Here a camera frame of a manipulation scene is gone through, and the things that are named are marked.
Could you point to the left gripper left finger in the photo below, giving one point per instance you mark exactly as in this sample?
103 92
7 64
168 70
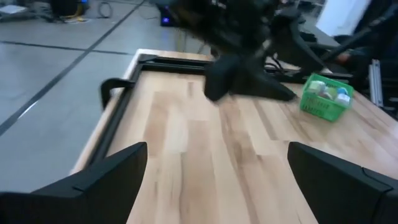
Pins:
115 186

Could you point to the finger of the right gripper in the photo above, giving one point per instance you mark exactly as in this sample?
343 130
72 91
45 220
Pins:
217 77
258 85

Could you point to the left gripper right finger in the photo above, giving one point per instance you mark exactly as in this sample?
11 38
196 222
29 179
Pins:
326 186

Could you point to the green white wall charger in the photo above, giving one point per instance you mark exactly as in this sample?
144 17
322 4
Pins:
315 86

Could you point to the computer tower coloured lights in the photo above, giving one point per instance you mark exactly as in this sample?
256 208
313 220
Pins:
166 17

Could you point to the green plastic basket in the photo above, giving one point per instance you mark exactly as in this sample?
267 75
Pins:
320 107

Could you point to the silver aluminium extrusion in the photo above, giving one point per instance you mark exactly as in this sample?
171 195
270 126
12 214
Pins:
376 81

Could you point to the black box on floor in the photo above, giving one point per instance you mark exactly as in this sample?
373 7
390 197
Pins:
68 6

